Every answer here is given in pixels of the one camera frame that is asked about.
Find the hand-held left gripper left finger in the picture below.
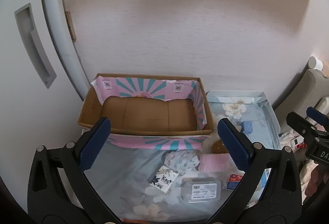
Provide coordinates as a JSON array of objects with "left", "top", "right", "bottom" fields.
[{"left": 27, "top": 117, "right": 122, "bottom": 224}]

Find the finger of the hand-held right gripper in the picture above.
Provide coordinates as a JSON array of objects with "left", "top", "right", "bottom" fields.
[
  {"left": 286, "top": 111, "right": 325, "bottom": 143},
  {"left": 306, "top": 107, "right": 329, "bottom": 127}
]

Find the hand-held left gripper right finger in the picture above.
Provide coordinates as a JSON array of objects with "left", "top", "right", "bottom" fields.
[{"left": 208, "top": 117, "right": 302, "bottom": 224}]

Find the pink fluffy plush item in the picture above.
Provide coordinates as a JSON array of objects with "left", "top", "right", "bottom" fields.
[{"left": 198, "top": 153, "right": 235, "bottom": 173}]

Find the white patterned cloth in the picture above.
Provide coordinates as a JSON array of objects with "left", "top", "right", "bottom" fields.
[{"left": 164, "top": 150, "right": 202, "bottom": 175}]

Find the pink printed cardboard box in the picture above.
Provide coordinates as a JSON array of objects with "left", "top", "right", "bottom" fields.
[{"left": 78, "top": 73, "right": 214, "bottom": 150}]

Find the cartoon print tissue packet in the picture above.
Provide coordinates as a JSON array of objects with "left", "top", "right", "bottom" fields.
[{"left": 147, "top": 164, "right": 180, "bottom": 194}]

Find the brown round snack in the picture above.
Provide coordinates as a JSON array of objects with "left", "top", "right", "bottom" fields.
[{"left": 211, "top": 140, "right": 229, "bottom": 154}]

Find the pink patterned cloth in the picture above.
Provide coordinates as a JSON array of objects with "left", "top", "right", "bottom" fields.
[{"left": 279, "top": 129, "right": 329, "bottom": 201}]

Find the beige padded furniture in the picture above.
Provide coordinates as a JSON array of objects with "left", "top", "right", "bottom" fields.
[{"left": 273, "top": 68, "right": 329, "bottom": 134}]

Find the small red blue box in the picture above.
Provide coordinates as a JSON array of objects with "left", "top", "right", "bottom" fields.
[{"left": 224, "top": 172, "right": 244, "bottom": 190}]

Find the blue floral bedding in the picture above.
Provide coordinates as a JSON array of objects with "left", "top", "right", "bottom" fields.
[{"left": 82, "top": 90, "right": 281, "bottom": 222}]

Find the white blue carton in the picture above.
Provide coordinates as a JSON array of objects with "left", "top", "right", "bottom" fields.
[{"left": 256, "top": 168, "right": 273, "bottom": 195}]

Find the clear plastic lidded container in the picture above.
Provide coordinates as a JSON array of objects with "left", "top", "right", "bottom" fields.
[{"left": 181, "top": 177, "right": 222, "bottom": 204}]

